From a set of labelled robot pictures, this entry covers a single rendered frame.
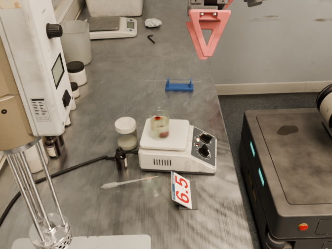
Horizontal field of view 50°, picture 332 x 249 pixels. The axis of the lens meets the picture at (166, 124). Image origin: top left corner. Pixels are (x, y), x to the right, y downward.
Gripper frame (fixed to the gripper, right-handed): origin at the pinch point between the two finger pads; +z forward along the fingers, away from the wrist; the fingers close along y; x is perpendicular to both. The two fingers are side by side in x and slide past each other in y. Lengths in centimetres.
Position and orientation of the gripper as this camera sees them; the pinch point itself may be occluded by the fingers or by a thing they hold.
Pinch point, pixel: (205, 53)
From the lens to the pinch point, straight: 66.1
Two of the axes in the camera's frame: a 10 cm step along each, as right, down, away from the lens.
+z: -0.1, 9.9, 1.4
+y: 0.2, -1.3, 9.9
